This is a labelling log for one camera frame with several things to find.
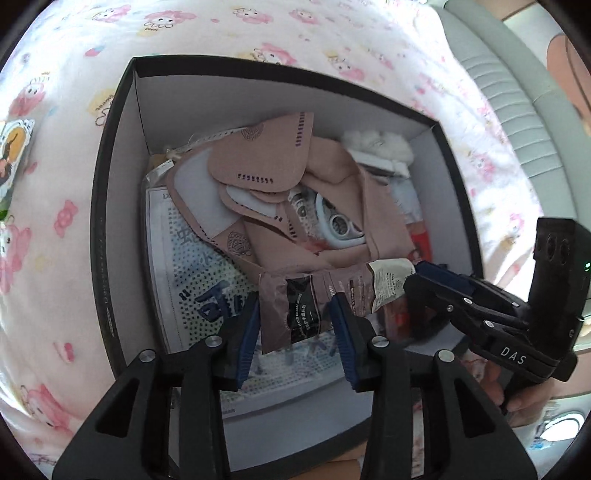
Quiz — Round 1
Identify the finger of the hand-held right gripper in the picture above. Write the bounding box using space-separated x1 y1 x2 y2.
403 273 575 383
414 261 532 319

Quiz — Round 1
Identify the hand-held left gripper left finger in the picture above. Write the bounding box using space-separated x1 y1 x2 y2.
51 294 262 480

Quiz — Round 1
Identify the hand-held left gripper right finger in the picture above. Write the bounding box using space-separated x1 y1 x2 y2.
330 294 546 480

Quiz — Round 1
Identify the pink brown hand cream tube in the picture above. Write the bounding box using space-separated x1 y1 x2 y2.
259 258 416 355

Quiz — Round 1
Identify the black storage box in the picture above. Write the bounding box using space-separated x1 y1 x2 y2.
90 56 485 467

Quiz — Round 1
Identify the person's right hand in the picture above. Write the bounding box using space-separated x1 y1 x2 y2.
475 357 559 416

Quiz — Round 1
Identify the red printed pack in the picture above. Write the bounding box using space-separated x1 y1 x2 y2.
406 222 432 264

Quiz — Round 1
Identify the pink face mask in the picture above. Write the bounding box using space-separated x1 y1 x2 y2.
219 182 301 241
240 136 416 273
167 150 259 264
208 112 315 195

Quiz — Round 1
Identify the white oval object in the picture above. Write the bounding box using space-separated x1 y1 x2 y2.
538 408 585 450

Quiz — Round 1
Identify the white fluffy plush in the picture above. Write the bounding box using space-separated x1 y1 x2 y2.
342 128 414 164

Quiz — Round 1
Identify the padded bed headboard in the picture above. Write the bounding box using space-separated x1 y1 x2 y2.
434 4 587 241

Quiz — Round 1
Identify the cartoon figure sticker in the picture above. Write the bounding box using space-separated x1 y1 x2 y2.
0 119 35 217

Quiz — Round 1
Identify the pink cartoon printed blanket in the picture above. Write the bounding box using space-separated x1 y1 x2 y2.
0 0 555 480

